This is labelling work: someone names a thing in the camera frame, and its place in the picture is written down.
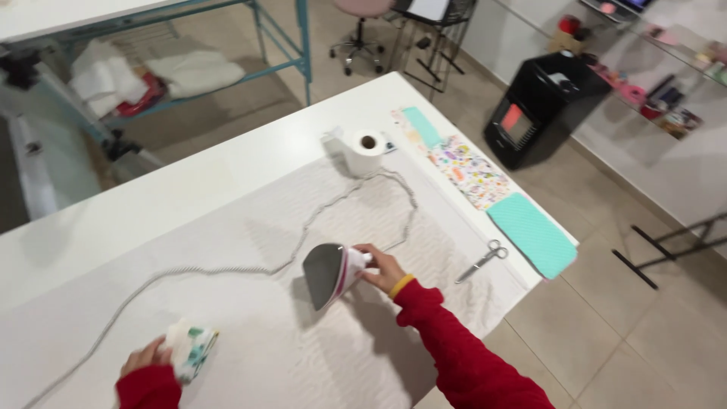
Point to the silver scissors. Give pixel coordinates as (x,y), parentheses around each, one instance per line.
(483,260)

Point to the white shelf with craft items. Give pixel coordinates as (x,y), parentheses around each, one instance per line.
(653,68)

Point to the person's right hand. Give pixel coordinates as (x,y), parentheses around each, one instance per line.
(384,269)

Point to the large mint green fabric piece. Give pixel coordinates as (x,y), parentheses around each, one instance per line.
(533,235)

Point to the small mint green fabric piece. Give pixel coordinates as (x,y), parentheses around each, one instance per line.
(422,126)

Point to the teal metal frame table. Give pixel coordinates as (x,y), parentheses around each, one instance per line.
(187,51)

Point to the black metal floor stand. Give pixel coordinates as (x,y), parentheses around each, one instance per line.
(670,250)

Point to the colourful patterned fabric piece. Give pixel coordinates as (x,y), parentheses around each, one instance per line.
(469,171)

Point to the person's left fingers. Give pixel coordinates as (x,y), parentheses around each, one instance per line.
(154,347)

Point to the pink office chair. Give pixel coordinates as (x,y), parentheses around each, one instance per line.
(360,34)

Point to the pile of white fabrics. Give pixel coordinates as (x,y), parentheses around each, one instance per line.
(147,76)

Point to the black heater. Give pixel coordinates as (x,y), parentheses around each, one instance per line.
(539,108)

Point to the white and green patterned fabric piece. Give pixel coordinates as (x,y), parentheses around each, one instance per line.
(190,347)

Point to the yellow wrist band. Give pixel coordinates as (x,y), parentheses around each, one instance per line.
(401,286)

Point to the white and pink clothes iron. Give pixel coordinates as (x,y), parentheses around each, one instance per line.
(334,272)

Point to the white paper towel roll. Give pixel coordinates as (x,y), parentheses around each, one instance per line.
(364,151)

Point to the white quilted ironing cloth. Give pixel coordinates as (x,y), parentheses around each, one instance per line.
(272,295)

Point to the pale peach patterned fabric piece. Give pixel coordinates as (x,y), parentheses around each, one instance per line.
(410,132)

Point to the person's left hand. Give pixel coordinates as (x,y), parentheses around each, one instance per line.
(143,356)

